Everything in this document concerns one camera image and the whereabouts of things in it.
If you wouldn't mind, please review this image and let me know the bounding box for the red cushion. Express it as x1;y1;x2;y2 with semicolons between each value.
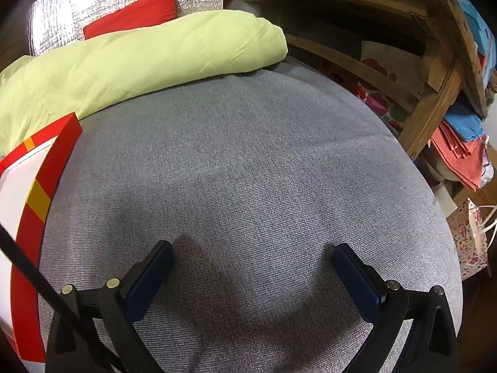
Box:
83;0;179;41

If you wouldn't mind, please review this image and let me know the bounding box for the blue cloth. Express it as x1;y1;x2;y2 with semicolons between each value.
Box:
443;101;486;140

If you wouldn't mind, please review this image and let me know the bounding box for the floral gift bag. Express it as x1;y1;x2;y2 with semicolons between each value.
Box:
446;198;490;280

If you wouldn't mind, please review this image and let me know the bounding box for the light green pillow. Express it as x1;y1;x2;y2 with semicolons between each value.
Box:
0;10;289;156

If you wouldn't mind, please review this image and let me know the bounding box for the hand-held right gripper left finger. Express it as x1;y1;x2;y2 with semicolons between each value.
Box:
46;240;175;373

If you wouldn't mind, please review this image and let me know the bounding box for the polka-dot paper bag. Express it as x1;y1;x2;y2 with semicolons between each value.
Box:
316;41;426;129

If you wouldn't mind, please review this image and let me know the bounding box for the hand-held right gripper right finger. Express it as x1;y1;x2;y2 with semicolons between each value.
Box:
332;243;459;373

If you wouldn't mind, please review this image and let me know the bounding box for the red cardboard box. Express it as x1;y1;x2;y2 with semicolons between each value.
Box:
0;112;83;362

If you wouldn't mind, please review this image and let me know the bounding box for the black cable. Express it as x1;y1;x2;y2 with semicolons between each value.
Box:
0;223;129;373

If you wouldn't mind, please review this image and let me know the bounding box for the coral red cloth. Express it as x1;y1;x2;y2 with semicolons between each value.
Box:
431;118;492;191

